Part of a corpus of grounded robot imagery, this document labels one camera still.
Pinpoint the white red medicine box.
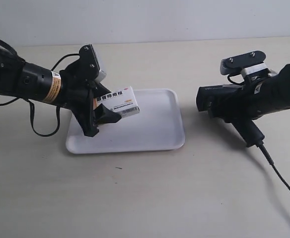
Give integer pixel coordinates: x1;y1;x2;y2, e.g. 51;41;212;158
93;86;140;118

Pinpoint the black handheld barcode scanner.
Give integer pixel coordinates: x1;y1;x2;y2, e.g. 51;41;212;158
196;84;265;147

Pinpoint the white plastic tray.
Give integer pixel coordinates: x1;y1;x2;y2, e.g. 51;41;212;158
66;89;185;155

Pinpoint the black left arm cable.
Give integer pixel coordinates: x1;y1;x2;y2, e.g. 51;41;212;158
0;34;81;137

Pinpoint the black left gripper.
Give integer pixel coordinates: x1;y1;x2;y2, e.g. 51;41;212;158
60;44;122;137

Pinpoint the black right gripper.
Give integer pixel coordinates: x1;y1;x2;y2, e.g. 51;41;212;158
208;73;280;123

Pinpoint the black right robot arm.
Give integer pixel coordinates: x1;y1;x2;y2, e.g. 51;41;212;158
209;64;290;120

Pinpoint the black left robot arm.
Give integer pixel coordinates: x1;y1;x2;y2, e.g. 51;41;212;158
0;44;122;137

